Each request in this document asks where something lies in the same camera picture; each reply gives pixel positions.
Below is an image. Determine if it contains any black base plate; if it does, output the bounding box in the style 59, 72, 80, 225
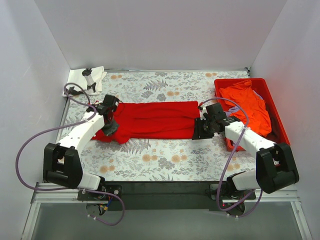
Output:
77, 181, 256, 212

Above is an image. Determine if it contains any floral table cloth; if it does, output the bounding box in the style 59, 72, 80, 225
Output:
80, 70, 256, 181

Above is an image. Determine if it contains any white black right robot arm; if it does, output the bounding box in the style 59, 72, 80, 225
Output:
192, 117, 300, 199

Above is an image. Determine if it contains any white black printed t shirt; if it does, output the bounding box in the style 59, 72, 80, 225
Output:
66, 66, 107, 96

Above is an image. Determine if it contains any red plastic bin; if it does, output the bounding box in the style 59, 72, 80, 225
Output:
214, 78, 290, 145

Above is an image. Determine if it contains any orange t shirt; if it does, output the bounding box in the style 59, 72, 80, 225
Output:
218, 80, 272, 137

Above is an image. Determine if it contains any dark maroon t shirt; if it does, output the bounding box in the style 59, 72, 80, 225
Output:
265, 104, 280, 143

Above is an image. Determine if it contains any lavender t shirt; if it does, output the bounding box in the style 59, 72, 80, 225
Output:
225, 91, 263, 116

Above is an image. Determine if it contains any red t shirt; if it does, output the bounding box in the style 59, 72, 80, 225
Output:
92, 101, 200, 144

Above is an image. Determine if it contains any aluminium frame rail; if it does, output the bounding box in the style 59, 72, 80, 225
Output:
22, 186, 312, 240

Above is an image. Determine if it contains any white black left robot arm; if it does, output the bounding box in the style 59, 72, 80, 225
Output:
43, 113, 119, 200

